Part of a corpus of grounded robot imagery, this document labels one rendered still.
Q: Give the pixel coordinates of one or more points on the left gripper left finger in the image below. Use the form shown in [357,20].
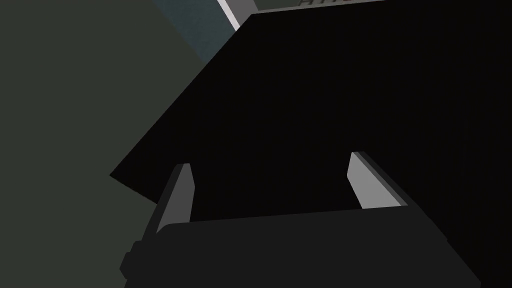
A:
[178,202]

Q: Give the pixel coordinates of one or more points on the black cabinet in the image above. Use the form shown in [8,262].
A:
[304,108]

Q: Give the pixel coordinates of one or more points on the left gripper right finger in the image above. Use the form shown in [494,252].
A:
[372,188]

